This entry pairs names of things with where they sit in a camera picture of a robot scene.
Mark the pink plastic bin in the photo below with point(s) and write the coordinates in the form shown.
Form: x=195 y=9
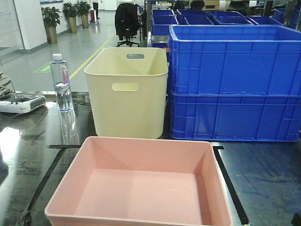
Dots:
x=116 y=181

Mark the cream plastic bin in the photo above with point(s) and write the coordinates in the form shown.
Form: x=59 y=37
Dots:
x=127 y=90

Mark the lower large blue crate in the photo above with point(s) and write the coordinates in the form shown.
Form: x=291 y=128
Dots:
x=235 y=117

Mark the large blue crate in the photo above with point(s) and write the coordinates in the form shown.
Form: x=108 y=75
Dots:
x=235 y=117
x=235 y=59

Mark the blue crate background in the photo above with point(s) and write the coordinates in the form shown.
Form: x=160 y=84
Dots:
x=161 y=20

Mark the black office chair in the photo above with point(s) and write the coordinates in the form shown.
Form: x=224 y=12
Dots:
x=126 y=23

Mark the clear water bottle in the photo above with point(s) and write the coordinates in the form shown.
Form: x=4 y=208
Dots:
x=61 y=81

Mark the upper large blue crate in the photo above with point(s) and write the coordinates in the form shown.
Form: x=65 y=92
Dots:
x=235 y=59

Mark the white remote controller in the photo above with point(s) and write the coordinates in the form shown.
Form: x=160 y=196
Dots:
x=21 y=103

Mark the potted plant gold pot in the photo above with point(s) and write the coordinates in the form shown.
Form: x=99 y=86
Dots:
x=51 y=18

